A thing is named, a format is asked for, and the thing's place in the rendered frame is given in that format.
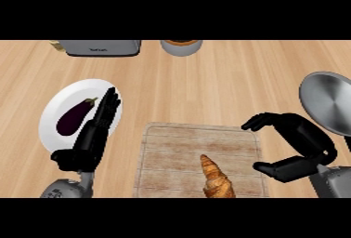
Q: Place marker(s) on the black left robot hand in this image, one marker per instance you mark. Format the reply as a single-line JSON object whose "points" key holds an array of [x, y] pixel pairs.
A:
{"points": [[91, 136]]}

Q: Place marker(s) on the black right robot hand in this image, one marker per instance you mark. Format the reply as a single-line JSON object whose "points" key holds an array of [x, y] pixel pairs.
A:
{"points": [[301, 136]]}

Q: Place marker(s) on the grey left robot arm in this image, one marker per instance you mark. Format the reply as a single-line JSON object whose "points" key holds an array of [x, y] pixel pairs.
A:
{"points": [[68, 187]]}

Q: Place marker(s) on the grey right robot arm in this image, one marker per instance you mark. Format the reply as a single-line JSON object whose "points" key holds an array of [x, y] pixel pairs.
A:
{"points": [[332, 182]]}

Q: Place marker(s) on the grey metal pan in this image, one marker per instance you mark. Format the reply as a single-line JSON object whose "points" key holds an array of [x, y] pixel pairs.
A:
{"points": [[329, 102]]}

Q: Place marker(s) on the pale wooden cutting board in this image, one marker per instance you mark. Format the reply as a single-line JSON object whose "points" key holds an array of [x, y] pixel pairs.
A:
{"points": [[183, 155]]}

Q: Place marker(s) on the golden brown croissant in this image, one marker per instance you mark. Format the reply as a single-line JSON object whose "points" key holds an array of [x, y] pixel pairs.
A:
{"points": [[217, 179]]}

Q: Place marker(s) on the dark purple eggplant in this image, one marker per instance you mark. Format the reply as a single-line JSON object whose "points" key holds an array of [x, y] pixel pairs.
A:
{"points": [[75, 117]]}

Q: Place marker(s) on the white oval plate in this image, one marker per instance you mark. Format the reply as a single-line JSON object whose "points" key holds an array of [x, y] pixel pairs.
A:
{"points": [[59, 111]]}

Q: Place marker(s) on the grey toaster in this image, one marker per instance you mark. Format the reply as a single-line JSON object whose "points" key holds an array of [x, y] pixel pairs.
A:
{"points": [[100, 48]]}

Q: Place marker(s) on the yellowish bread slice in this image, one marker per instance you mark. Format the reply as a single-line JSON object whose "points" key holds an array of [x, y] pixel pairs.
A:
{"points": [[56, 45]]}

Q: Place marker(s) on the grey round jar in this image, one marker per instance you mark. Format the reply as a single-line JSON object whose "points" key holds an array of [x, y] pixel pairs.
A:
{"points": [[181, 47]]}

